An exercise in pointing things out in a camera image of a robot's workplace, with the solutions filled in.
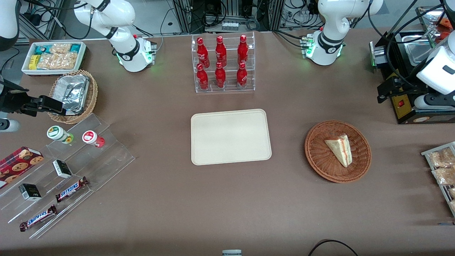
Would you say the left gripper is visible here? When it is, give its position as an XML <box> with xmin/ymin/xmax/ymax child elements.
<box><xmin>377</xmin><ymin>77</ymin><xmax>433</xmax><ymax>104</ymax></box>

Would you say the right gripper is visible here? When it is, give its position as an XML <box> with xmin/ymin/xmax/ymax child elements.
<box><xmin>0</xmin><ymin>80</ymin><xmax>67</xmax><ymax>118</ymax></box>

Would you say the triangle sandwich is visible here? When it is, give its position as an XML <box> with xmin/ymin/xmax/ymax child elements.
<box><xmin>324</xmin><ymin>133</ymin><xmax>353</xmax><ymax>168</ymax></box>

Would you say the oval tan wicker basket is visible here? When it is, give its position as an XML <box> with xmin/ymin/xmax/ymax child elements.
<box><xmin>47</xmin><ymin>70</ymin><xmax>98</xmax><ymax>124</ymax></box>

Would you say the grey metal snack tray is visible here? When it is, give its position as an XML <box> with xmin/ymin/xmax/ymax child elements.
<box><xmin>421</xmin><ymin>142</ymin><xmax>455</xmax><ymax>217</ymax></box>

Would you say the round brown wicker basket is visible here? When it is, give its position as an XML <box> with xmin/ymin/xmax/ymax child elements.
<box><xmin>305</xmin><ymin>120</ymin><xmax>372</xmax><ymax>184</ymax></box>

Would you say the cream plastic tray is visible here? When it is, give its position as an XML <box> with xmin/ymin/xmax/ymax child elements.
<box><xmin>191</xmin><ymin>108</ymin><xmax>272</xmax><ymax>166</ymax></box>

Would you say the black food warmer cabinet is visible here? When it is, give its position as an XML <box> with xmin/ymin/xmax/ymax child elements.
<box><xmin>369</xmin><ymin>6</ymin><xmax>455</xmax><ymax>125</ymax></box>

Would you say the silver foil container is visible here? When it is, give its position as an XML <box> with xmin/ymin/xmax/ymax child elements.
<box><xmin>53</xmin><ymin>74</ymin><xmax>90</xmax><ymax>115</ymax></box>

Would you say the green lid cup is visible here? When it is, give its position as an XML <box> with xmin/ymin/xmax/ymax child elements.
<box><xmin>47</xmin><ymin>126</ymin><xmax>74</xmax><ymax>144</ymax></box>

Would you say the white plastic snack bin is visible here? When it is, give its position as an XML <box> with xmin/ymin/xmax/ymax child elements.
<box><xmin>21</xmin><ymin>41</ymin><xmax>87</xmax><ymax>76</ymax></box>

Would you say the red lid cup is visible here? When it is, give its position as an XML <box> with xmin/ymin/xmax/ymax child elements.
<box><xmin>82</xmin><ymin>130</ymin><xmax>105</xmax><ymax>148</ymax></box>

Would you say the large clear cracker bag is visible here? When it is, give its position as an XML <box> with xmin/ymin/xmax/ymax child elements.
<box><xmin>37</xmin><ymin>53</ymin><xmax>78</xmax><ymax>70</ymax></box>

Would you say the small black box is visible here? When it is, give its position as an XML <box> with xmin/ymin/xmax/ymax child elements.
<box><xmin>18</xmin><ymin>183</ymin><xmax>42</xmax><ymax>202</ymax></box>
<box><xmin>52</xmin><ymin>160</ymin><xmax>73</xmax><ymax>179</ymax></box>

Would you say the red plaid cookie box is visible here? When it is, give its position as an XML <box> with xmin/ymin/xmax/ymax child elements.
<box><xmin>0</xmin><ymin>146</ymin><xmax>45</xmax><ymax>189</ymax></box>

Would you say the clear acrylic step stand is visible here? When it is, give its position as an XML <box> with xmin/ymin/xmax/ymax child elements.
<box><xmin>0</xmin><ymin>113</ymin><xmax>136</xmax><ymax>239</ymax></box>

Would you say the Snickers chocolate bar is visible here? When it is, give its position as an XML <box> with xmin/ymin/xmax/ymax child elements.
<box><xmin>20</xmin><ymin>204</ymin><xmax>58</xmax><ymax>232</ymax></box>
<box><xmin>55</xmin><ymin>177</ymin><xmax>89</xmax><ymax>203</ymax></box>

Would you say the red cola bottle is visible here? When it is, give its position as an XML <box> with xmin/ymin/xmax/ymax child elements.
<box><xmin>196</xmin><ymin>37</ymin><xmax>210</xmax><ymax>68</ymax></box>
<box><xmin>196</xmin><ymin>63</ymin><xmax>209</xmax><ymax>90</ymax></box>
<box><xmin>236</xmin><ymin>62</ymin><xmax>248</xmax><ymax>89</ymax></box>
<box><xmin>215</xmin><ymin>62</ymin><xmax>226</xmax><ymax>89</ymax></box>
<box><xmin>237</xmin><ymin>34</ymin><xmax>249</xmax><ymax>65</ymax></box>
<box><xmin>215</xmin><ymin>36</ymin><xmax>227</xmax><ymax>67</ymax></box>

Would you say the clear acrylic bottle rack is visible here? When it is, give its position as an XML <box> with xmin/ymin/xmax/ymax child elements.
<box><xmin>191</xmin><ymin>31</ymin><xmax>256</xmax><ymax>94</ymax></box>

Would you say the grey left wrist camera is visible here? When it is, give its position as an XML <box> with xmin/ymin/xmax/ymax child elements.
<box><xmin>413</xmin><ymin>93</ymin><xmax>455</xmax><ymax>110</ymax></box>

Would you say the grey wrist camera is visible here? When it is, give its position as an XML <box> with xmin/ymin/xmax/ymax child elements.
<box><xmin>413</xmin><ymin>93</ymin><xmax>455</xmax><ymax>110</ymax></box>
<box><xmin>0</xmin><ymin>119</ymin><xmax>20</xmax><ymax>133</ymax></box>

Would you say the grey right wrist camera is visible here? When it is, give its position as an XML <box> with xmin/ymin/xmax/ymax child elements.
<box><xmin>0</xmin><ymin>119</ymin><xmax>20</xmax><ymax>133</ymax></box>

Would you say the aluminium frame post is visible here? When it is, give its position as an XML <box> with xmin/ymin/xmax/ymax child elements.
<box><xmin>173</xmin><ymin>0</ymin><xmax>193</xmax><ymax>34</ymax></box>
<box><xmin>265</xmin><ymin>0</ymin><xmax>285</xmax><ymax>32</ymax></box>

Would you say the black looped cable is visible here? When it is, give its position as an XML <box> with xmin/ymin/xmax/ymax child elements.
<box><xmin>307</xmin><ymin>240</ymin><xmax>359</xmax><ymax>256</ymax></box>

